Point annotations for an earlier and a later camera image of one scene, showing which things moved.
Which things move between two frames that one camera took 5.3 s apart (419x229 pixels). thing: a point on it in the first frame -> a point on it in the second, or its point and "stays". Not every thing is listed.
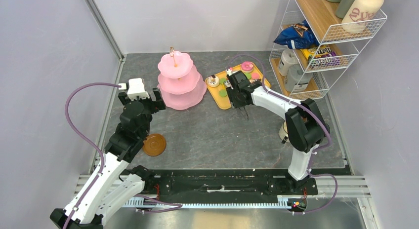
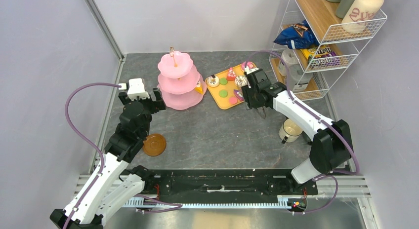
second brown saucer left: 154,145 stays
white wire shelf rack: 312,51 stays
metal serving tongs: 246,112 -> 262,111
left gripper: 159,104 stays
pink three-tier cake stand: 181,86 stays
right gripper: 231,92 -> 247,91
